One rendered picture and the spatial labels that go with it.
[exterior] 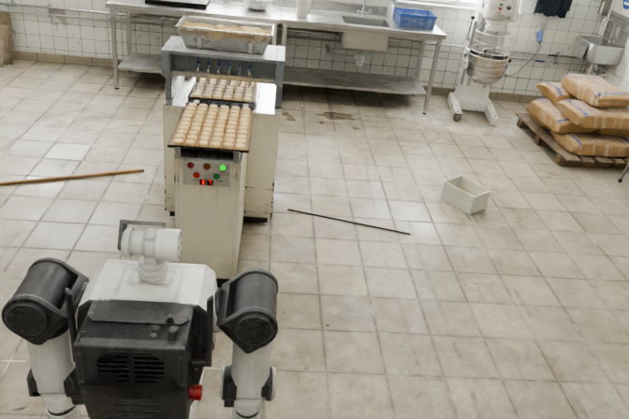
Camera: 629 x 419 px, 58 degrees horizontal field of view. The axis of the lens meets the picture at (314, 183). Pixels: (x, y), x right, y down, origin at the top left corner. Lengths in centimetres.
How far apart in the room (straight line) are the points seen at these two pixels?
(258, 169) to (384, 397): 164
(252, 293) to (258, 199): 264
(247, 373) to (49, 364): 42
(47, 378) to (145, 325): 34
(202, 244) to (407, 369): 127
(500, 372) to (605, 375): 58
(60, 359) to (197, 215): 184
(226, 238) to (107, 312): 203
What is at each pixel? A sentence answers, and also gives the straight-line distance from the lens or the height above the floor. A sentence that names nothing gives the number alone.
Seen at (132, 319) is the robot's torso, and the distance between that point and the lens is 117.
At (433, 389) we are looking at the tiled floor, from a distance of 304.
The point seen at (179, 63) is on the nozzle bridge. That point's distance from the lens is 361.
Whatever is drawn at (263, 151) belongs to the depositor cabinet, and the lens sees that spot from 367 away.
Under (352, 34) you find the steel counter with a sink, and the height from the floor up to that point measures 78.
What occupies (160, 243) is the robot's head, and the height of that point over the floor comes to 147.
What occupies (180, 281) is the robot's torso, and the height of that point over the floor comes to 137.
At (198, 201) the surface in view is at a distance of 307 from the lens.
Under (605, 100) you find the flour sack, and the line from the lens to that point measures 596.
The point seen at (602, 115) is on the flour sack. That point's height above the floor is 52.
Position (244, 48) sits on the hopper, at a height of 122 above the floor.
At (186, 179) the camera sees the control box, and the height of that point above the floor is 73.
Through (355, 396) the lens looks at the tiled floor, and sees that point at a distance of 291.
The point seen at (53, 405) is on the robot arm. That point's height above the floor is 103.
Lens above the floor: 214
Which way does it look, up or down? 28 degrees down
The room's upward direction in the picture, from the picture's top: 7 degrees clockwise
